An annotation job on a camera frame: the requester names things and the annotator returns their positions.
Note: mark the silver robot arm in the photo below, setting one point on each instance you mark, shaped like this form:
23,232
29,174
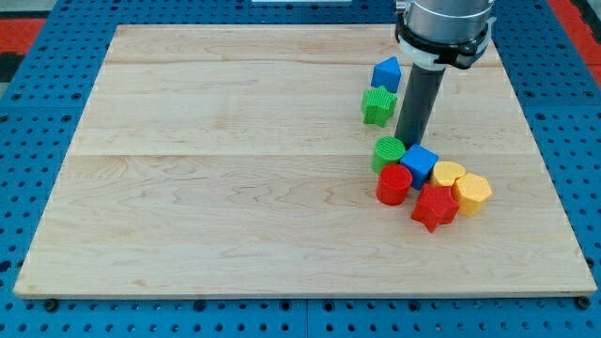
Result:
436,35

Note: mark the blue cube block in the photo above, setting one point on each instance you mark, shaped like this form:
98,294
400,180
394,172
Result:
420,162

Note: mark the wooden board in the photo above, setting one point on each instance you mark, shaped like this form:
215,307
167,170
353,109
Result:
232,162

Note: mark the yellow heart block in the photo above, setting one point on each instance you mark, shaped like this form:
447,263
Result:
446,173

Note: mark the green cylinder block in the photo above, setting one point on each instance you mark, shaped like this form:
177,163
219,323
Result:
387,150

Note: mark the red cylinder block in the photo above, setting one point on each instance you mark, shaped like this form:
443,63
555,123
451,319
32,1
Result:
393,183

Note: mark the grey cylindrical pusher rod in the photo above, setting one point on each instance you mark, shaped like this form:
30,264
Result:
420,95

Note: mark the green star block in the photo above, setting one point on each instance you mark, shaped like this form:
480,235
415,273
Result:
378,105

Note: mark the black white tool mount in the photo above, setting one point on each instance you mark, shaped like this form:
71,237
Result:
431,55

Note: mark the red star block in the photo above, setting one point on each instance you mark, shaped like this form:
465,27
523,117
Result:
435,206

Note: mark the blue triangle block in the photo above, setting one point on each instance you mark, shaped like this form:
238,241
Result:
387,73

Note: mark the yellow hexagon block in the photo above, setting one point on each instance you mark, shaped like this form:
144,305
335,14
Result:
471,192

